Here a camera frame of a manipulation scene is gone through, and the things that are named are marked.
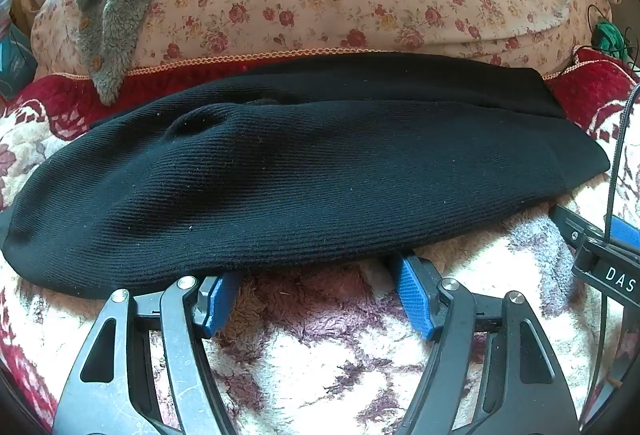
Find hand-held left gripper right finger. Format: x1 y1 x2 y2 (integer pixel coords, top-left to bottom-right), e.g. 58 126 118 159
387 254 583 435

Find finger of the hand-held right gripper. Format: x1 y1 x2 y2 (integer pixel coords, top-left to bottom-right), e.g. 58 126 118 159
549 204 640 252

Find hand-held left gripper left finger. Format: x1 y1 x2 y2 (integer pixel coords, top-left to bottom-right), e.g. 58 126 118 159
52 271 246 435

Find black ribbed pants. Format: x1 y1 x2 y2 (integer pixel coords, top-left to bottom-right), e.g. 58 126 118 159
0 52 612 296

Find red and white plush blanket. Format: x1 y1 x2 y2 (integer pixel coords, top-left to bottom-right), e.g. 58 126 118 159
0 46 640 435

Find green cloth bundle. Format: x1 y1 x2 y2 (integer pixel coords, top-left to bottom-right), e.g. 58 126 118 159
591 20 625 55

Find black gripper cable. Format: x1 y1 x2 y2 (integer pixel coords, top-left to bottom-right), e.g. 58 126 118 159
602 82 640 241

